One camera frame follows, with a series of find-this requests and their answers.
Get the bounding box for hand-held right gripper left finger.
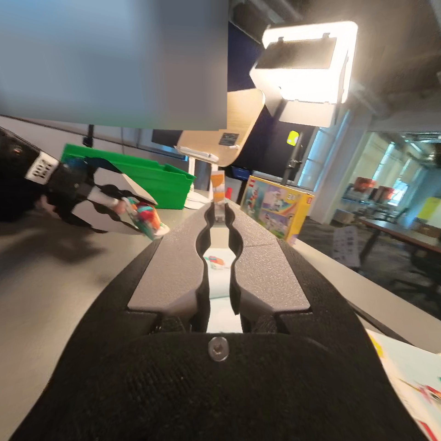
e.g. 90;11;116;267
127;203;211;333

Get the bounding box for green plastic crate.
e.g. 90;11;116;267
60;143;196;210

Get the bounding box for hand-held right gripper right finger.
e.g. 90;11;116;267
226;203;311;332

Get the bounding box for yellow lego set box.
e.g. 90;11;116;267
240;176;315;245

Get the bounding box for brown wooden table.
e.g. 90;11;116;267
358;216;441;266

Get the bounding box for bright studio light panel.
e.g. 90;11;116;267
250;21;359;128

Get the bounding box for multicolour lego model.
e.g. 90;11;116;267
119;197;170;240

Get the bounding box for white mint orange lego figure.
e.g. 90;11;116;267
209;170;229;223

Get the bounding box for small instruction leaflet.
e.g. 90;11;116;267
365;329;441;441

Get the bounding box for black light stand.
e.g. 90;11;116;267
281;131;305;188

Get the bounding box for white printed paper sheet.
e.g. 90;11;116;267
332;226;361;270

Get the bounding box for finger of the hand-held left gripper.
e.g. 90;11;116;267
71;201;153;237
86;168;158;208

